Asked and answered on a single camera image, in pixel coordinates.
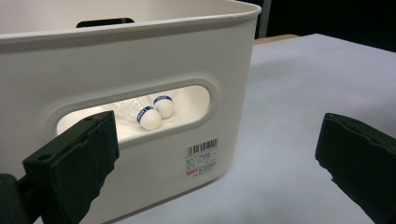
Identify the white plastic storage bin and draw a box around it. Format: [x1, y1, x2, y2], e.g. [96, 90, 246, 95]
[0, 0, 262, 224]

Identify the white shuttlecock blue band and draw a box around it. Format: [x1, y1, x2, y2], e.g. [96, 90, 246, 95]
[118, 101, 163, 131]
[152, 94, 176, 119]

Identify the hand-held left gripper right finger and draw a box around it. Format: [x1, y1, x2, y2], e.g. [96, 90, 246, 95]
[315, 112, 396, 224]

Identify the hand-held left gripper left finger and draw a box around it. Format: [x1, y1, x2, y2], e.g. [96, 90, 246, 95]
[21, 110, 120, 224]

